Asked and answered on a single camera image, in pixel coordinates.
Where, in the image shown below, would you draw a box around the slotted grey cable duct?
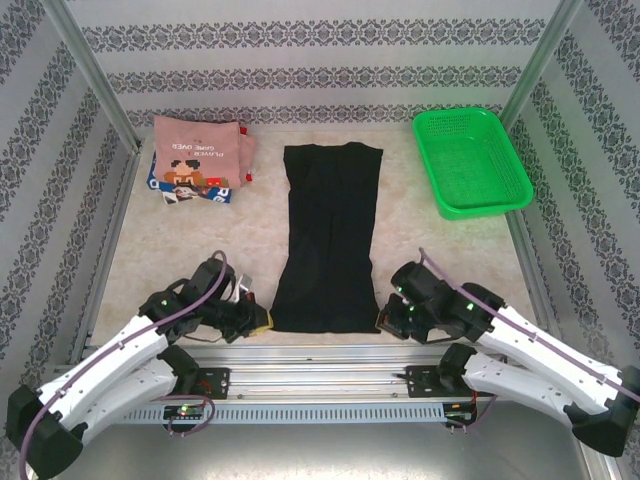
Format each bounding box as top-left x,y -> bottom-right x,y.
114,402 -> 446,425

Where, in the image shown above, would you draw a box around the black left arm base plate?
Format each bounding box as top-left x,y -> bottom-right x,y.
164,367 -> 231,401

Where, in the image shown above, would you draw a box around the aluminium mounting rail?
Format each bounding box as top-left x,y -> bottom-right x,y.
47,342 -> 589,401

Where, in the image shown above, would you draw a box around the black t-shirt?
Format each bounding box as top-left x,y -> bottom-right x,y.
269,142 -> 385,335

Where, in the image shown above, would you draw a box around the aluminium side rail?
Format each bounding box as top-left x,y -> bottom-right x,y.
74,149 -> 144,364
507,214 -> 549,314

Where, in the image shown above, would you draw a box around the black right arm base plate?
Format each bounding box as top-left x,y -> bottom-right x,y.
405,364 -> 481,399

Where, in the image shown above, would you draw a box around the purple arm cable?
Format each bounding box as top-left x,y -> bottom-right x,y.
419,248 -> 634,436
18,251 -> 229,479

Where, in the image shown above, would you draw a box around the grey metal sheet panel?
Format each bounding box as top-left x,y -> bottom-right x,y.
29,419 -> 616,480

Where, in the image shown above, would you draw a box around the green plastic basket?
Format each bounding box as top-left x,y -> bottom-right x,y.
412,107 -> 534,221

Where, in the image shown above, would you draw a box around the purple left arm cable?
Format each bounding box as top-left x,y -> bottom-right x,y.
18,251 -> 229,479

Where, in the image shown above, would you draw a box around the aluminium frame post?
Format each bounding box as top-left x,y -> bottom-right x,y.
497,0 -> 584,134
39,0 -> 144,154

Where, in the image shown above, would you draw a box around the pink folded printed t-shirt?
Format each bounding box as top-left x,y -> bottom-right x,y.
152,113 -> 259,187

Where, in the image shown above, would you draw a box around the blue folded printed t-shirt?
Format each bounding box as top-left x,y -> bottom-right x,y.
144,152 -> 235,205

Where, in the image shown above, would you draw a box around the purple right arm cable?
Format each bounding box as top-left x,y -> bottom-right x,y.
419,248 -> 634,436

